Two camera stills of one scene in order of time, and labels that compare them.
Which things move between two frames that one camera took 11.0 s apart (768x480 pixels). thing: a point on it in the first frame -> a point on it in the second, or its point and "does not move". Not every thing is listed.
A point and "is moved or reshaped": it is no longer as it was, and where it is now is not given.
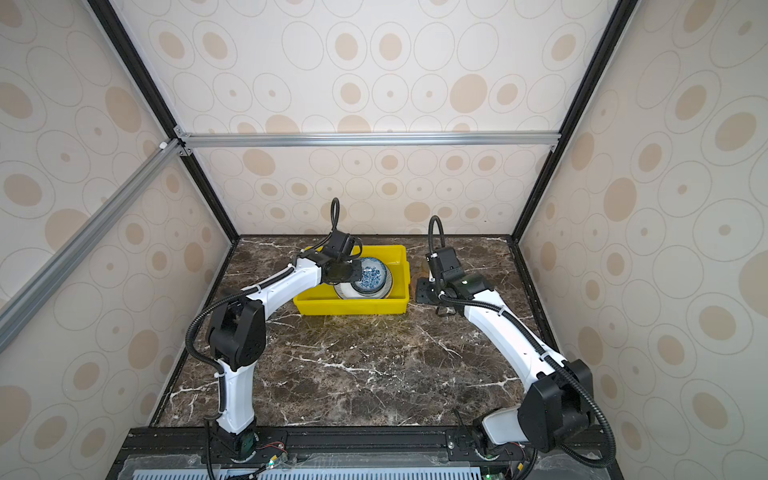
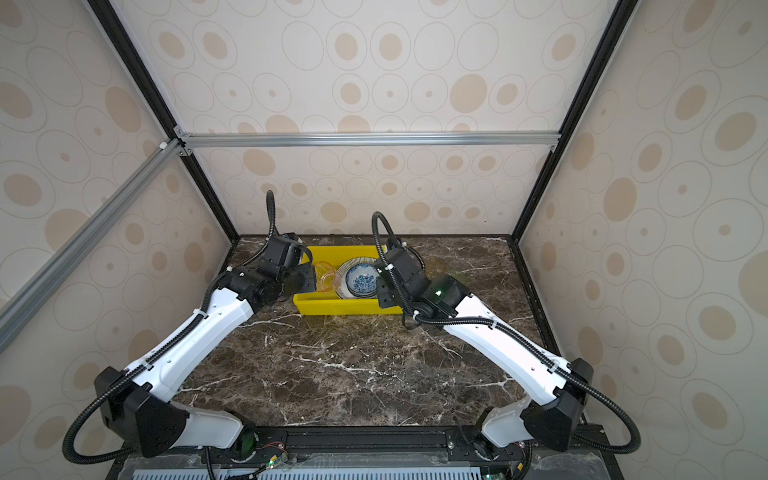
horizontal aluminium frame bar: (365, 140) does not move
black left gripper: (357, 269) -> (310, 274)
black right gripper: (421, 291) -> (382, 298)
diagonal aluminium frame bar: (27, 296) does not move
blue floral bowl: (373, 275) is moved or reshaped
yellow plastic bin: (323, 299) does not move
